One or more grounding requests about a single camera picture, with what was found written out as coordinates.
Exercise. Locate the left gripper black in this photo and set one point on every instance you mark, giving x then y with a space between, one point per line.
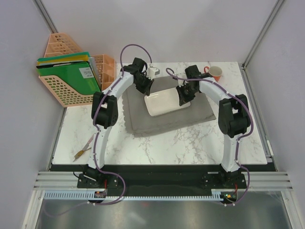
146 90

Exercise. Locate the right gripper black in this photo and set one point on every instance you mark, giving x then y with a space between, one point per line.
183 99

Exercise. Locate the white rectangular plate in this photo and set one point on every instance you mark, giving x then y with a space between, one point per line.
163 102

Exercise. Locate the orange mug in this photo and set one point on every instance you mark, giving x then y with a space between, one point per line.
215 71

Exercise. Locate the grey placemat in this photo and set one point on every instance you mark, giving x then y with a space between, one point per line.
138 121

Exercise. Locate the knife pink handle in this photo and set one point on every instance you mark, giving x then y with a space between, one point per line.
88 143

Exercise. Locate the gold fork green handle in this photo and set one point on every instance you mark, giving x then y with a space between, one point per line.
80 153

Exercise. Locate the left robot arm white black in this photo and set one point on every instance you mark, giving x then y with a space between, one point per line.
104 112

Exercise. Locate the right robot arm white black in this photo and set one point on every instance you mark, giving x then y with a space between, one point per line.
234 119

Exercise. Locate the green folder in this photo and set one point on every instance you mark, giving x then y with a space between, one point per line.
78 75

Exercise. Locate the yellow folder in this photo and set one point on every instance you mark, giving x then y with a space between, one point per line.
81 56

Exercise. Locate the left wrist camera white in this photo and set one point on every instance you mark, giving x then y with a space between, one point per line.
152 72

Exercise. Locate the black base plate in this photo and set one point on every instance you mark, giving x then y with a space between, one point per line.
164 179

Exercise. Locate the white cable duct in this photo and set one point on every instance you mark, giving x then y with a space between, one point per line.
95 195

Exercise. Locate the aluminium rail profile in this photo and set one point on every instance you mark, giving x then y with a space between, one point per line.
259 181

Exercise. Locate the right aluminium frame post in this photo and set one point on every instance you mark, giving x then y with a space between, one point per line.
266 26

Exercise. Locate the aluminium frame post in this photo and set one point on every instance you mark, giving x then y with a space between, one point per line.
46 16
266 26

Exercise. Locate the left aluminium frame post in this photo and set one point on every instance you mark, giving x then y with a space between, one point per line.
46 16

